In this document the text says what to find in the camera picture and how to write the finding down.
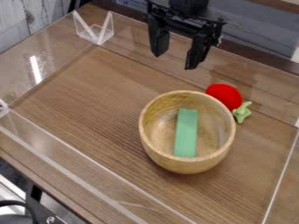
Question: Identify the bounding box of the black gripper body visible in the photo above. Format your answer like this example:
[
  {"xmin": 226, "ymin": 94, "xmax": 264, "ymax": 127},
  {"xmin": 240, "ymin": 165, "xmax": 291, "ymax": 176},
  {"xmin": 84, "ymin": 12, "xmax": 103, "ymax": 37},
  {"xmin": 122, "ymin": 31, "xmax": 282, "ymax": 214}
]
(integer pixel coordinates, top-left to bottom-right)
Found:
[{"xmin": 146, "ymin": 0, "xmax": 227, "ymax": 33}]

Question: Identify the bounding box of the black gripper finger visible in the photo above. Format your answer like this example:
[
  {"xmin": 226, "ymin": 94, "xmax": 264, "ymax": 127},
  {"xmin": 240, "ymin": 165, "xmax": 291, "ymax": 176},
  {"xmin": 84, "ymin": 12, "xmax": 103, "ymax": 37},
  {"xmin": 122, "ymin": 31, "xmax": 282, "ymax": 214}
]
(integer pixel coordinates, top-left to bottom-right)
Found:
[
  {"xmin": 147, "ymin": 14, "xmax": 170, "ymax": 57},
  {"xmin": 184, "ymin": 31, "xmax": 219, "ymax": 70}
]

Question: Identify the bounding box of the red plush strawberry toy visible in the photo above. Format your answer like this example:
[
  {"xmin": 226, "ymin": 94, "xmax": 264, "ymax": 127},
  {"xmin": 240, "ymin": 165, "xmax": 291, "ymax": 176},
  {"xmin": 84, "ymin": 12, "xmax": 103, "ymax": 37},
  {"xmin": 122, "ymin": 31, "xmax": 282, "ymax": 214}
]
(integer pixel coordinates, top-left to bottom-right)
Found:
[{"xmin": 206, "ymin": 84, "xmax": 252, "ymax": 124}]

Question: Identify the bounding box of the wooden bowl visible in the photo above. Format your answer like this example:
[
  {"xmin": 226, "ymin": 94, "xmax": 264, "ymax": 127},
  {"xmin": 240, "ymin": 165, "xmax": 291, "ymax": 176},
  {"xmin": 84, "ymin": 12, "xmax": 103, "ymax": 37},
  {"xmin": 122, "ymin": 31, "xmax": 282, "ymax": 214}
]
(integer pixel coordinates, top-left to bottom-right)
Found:
[{"xmin": 139, "ymin": 90, "xmax": 236, "ymax": 174}]

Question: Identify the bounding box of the green rectangular block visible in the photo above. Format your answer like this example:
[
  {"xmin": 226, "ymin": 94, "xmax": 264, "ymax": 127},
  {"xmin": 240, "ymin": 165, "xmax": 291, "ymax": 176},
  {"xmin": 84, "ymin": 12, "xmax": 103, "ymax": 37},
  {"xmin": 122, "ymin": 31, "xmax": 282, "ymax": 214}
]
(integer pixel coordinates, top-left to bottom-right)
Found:
[{"xmin": 172, "ymin": 108, "xmax": 199, "ymax": 158}]

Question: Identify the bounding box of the clear acrylic tray wall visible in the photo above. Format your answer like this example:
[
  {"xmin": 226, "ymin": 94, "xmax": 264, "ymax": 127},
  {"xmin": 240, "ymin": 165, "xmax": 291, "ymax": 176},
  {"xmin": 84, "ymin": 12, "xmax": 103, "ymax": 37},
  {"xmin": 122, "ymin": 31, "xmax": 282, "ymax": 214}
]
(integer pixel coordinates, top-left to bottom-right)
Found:
[{"xmin": 0, "ymin": 6, "xmax": 299, "ymax": 224}]

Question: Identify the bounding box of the black table leg bracket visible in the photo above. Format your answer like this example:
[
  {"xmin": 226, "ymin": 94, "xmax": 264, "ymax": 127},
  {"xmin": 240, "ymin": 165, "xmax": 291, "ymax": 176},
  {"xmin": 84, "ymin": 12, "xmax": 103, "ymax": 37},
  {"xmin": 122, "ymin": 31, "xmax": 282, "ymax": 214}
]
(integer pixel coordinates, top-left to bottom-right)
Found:
[{"xmin": 25, "ymin": 184, "xmax": 67, "ymax": 224}]

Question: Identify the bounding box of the black cable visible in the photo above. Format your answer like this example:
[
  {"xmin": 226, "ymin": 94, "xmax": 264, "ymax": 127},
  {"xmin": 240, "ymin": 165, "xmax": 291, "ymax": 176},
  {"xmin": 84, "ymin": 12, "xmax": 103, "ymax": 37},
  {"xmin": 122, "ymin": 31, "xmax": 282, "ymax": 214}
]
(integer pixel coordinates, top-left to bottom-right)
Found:
[{"xmin": 0, "ymin": 199, "xmax": 40, "ymax": 224}]

